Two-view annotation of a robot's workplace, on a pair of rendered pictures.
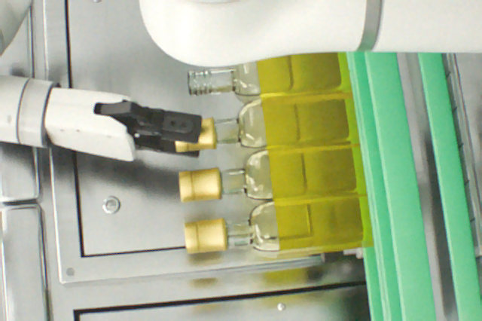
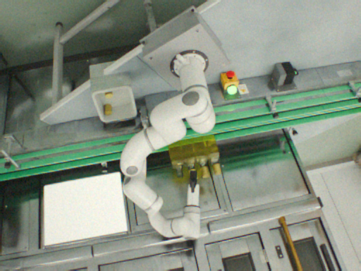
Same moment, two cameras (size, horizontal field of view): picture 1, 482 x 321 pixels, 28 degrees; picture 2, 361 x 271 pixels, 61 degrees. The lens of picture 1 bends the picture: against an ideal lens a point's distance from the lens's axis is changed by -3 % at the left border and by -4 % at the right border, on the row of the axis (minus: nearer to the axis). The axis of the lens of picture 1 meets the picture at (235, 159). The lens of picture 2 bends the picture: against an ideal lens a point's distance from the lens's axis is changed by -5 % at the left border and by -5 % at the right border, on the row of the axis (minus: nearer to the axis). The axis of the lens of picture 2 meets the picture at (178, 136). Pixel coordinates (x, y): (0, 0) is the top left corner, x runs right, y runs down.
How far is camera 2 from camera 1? 0.82 m
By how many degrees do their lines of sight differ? 34
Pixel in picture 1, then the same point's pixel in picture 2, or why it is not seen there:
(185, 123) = (192, 173)
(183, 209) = (204, 186)
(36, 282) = (228, 219)
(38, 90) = (187, 209)
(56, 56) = not seen: hidden behind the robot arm
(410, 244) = (220, 118)
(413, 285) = (228, 117)
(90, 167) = not seen: hidden behind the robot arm
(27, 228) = (215, 224)
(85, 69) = (170, 214)
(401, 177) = not seen: hidden behind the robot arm
